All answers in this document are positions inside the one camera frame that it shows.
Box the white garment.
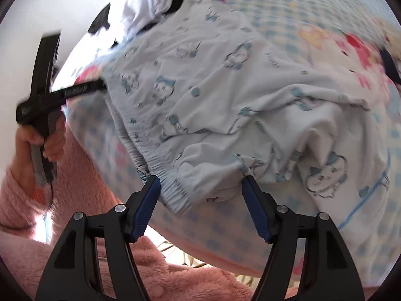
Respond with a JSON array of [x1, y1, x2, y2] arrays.
[[107, 0, 173, 43]]

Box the pink fleece sleeve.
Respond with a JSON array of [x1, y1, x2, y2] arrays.
[[0, 125, 298, 301]]

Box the person's left hand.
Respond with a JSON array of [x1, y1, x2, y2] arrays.
[[10, 114, 66, 198]]

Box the light blue cartoon print pants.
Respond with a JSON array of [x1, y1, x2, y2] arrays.
[[103, 0, 389, 233]]

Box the cream and navy clothes pile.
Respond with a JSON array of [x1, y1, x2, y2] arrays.
[[374, 18, 400, 91]]

